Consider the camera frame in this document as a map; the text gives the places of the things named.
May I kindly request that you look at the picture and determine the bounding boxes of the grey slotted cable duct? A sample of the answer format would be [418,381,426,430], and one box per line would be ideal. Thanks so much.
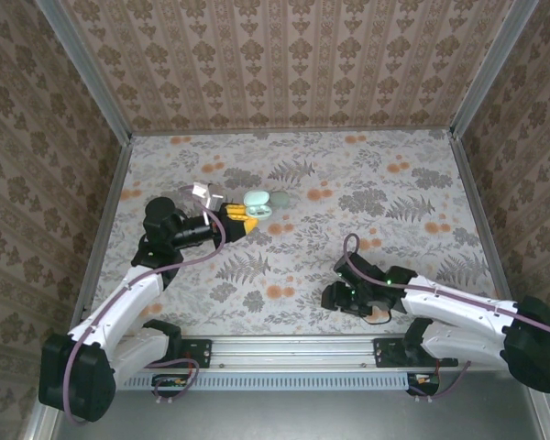
[123,371,412,391]

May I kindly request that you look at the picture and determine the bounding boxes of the aluminium table side rail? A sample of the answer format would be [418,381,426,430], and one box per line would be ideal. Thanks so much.
[449,132,526,322]
[68,132,134,338]

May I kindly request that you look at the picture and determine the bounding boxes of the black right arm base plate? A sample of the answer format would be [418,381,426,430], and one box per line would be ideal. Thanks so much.
[373,336,459,370]

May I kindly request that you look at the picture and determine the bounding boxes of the steel sheet panel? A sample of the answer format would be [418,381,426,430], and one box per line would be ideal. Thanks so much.
[25,368,550,440]

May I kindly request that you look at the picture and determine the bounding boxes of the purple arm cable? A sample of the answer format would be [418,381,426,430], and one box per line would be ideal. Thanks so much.
[63,185,228,425]
[343,233,550,400]

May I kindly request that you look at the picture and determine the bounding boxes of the small electronics board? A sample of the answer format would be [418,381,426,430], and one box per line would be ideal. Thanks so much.
[153,373,189,391]
[407,371,441,393]

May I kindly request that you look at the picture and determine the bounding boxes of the aluminium frame post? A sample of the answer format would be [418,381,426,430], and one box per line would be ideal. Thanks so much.
[36,0,134,143]
[449,0,542,138]

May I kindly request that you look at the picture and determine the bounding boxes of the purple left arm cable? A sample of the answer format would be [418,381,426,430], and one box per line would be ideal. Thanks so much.
[63,185,228,425]

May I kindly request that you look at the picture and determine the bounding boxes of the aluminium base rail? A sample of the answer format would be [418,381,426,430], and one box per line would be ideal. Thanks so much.
[49,334,546,373]

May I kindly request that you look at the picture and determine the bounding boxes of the mint earbud charging case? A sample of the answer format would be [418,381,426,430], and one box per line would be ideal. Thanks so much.
[242,190,276,220]

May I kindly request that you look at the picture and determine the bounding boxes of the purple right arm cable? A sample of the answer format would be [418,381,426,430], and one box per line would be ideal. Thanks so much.
[343,233,550,400]

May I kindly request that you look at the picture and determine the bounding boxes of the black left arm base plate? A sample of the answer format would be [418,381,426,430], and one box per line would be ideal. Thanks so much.
[146,336,213,370]

